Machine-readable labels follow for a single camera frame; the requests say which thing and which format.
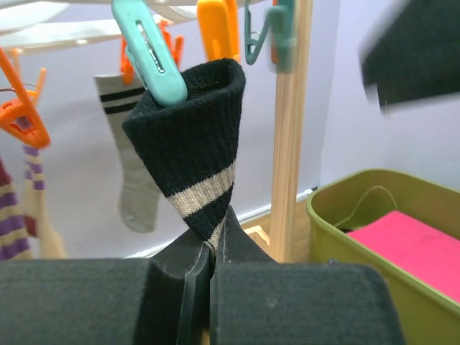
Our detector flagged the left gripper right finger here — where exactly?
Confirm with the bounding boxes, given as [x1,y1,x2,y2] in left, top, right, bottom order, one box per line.
[210,210,405,344]

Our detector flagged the beige purple striped sock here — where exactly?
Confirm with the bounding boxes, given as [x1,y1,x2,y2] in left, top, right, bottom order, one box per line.
[0,163,33,262]

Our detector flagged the teal clothes peg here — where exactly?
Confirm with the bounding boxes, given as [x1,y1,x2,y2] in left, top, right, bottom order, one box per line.
[111,0,188,107]

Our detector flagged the pink folded cloth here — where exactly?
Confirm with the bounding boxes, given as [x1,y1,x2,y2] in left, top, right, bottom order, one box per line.
[349,211,459,302]

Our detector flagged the white round clip hanger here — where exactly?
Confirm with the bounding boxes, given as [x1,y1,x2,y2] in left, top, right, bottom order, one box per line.
[0,0,202,55]

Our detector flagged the wooden rack frame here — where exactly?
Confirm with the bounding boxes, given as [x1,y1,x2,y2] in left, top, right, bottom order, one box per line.
[244,1,313,262]

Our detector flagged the orange clothes peg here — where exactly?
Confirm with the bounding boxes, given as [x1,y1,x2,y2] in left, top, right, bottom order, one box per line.
[1,48,50,150]

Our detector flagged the black sock tan stripes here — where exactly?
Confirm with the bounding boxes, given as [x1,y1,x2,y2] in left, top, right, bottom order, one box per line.
[122,58,246,252]

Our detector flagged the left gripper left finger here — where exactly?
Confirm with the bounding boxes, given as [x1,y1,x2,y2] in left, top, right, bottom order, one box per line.
[1,231,208,344]

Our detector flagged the large black hanging cloth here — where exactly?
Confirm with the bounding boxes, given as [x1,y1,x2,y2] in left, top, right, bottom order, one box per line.
[360,1,459,111]

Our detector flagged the olive green bin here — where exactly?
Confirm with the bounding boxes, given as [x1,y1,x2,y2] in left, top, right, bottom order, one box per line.
[307,170,459,344]

